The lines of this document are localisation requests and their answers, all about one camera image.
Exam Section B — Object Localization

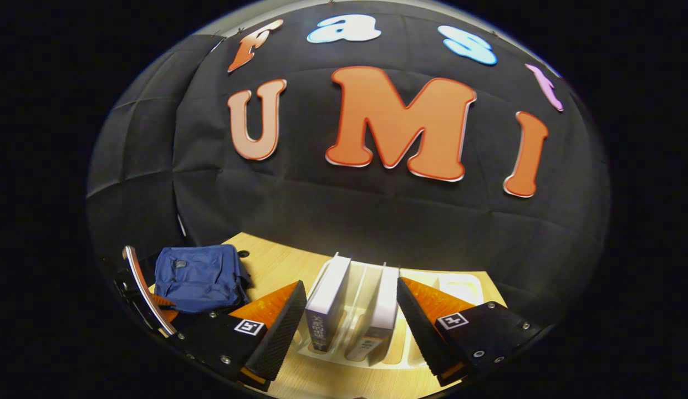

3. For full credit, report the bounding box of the white bookshelf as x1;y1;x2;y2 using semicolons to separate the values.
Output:
295;259;486;370

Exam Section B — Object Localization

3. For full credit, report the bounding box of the blue schoolbag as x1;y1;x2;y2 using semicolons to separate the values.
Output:
154;244;252;315

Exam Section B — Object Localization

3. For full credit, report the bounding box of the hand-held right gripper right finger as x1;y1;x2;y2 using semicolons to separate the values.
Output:
397;277;547;388

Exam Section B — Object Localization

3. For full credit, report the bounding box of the blue and white book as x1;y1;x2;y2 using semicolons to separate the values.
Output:
304;253;353;354

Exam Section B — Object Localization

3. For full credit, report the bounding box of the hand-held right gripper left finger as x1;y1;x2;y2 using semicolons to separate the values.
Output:
175;280;308;391

